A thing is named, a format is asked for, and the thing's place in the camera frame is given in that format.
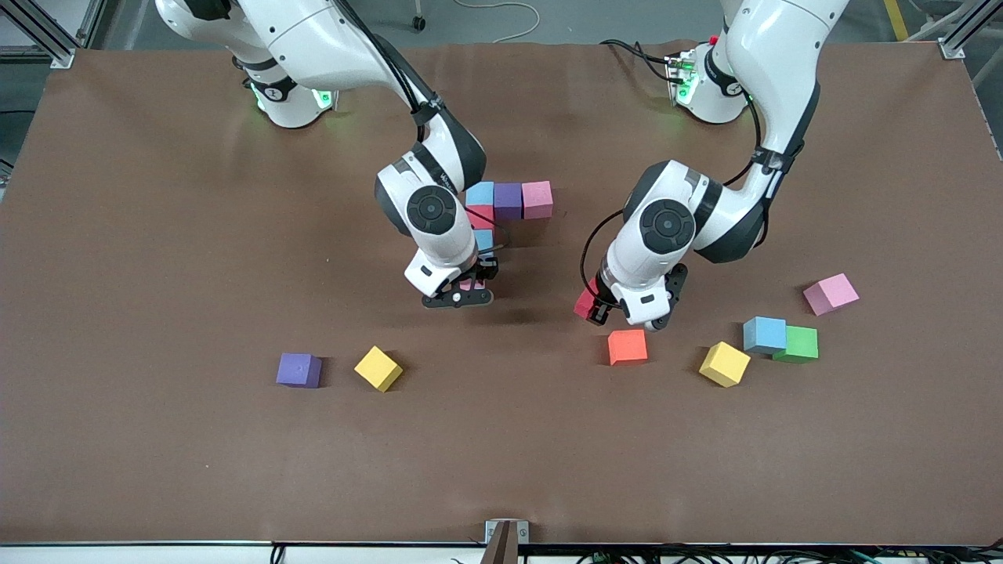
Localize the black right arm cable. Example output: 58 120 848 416
333 0 510 255

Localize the brown table mat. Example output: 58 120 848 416
0 41 1003 546

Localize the aluminium frame profile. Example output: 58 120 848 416
939 0 1003 60
0 0 107 70

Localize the orange foam cube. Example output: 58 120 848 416
608 328 649 367

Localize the black base cable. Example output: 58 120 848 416
599 38 676 83

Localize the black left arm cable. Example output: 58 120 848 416
580 90 784 310

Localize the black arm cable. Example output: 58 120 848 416
333 0 510 255
580 90 784 310

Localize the purple foam cube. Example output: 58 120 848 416
494 183 524 221
276 352 323 389

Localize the green foam cube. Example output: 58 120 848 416
773 326 820 364

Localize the metal table edge bracket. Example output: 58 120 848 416
484 519 530 564

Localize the white floor cable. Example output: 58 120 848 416
454 0 541 44

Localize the yellow foam cube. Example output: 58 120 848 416
698 341 751 389
353 345 404 393

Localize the white table edge rail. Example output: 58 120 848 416
0 542 1003 564

